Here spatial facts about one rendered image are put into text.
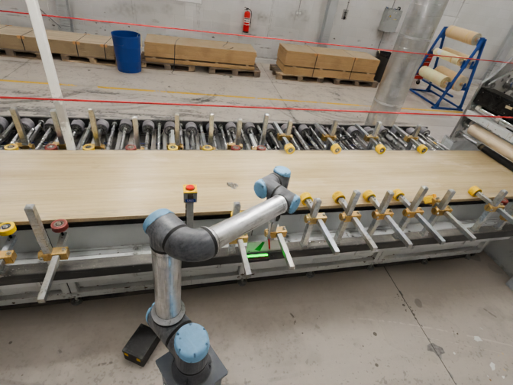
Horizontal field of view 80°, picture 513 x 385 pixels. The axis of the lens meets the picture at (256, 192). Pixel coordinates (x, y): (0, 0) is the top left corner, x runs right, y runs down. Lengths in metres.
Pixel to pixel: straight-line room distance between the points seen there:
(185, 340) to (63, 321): 1.39
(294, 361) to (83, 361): 1.40
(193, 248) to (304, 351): 1.66
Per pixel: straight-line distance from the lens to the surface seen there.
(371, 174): 2.74
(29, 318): 2.80
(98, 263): 2.01
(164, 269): 1.22
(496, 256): 4.14
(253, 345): 2.46
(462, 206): 3.12
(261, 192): 1.45
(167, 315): 1.48
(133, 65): 7.15
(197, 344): 1.47
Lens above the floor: 2.20
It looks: 37 degrees down
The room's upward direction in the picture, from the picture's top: 10 degrees clockwise
